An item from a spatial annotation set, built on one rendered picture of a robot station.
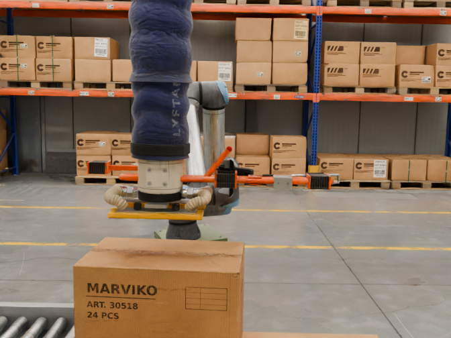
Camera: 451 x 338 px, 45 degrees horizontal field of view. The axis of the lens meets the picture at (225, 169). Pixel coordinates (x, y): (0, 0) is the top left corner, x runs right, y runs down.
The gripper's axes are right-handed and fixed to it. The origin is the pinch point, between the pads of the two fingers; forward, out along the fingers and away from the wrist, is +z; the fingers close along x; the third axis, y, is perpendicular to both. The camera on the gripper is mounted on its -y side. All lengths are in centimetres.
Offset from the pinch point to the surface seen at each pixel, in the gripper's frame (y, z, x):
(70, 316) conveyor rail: 72, -27, -69
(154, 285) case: 27.0, 20.9, -35.8
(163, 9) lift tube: 25, 12, 61
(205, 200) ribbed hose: 9.4, 12.5, -6.5
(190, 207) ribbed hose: 14.9, 13.5, -8.9
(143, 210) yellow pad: 31.7, 13.6, -10.4
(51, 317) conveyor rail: 81, -27, -70
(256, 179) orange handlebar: -9.2, 4.5, 0.5
